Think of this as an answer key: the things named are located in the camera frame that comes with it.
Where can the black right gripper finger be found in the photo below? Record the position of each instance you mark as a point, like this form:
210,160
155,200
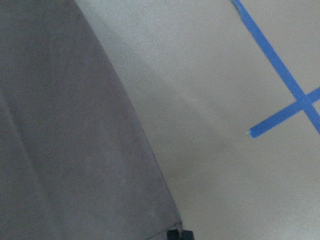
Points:
176,234

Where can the dark brown t-shirt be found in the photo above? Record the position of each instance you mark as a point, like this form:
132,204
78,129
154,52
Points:
75,163

